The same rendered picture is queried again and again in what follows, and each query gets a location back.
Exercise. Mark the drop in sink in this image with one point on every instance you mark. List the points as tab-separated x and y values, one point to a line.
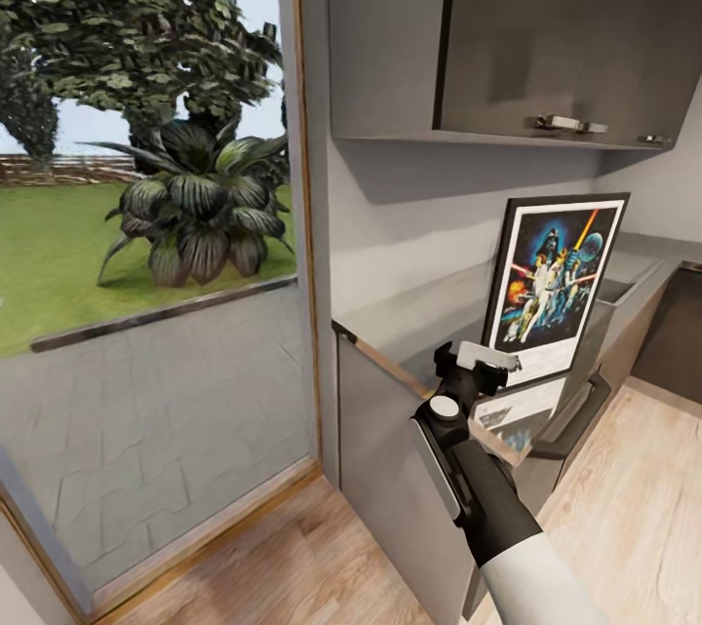
623	275

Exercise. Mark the dishwasher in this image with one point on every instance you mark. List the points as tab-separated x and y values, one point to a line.
536	475

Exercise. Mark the poster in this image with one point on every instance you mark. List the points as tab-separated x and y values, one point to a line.
552	257

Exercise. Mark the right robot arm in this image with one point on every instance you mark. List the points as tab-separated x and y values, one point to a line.
527	577

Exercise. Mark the cabinet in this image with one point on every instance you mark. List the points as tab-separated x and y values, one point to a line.
541	73
671	74

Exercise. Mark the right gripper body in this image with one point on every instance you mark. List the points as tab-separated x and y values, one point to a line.
482	379

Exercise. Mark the fixed window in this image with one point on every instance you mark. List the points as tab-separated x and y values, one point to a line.
159	382

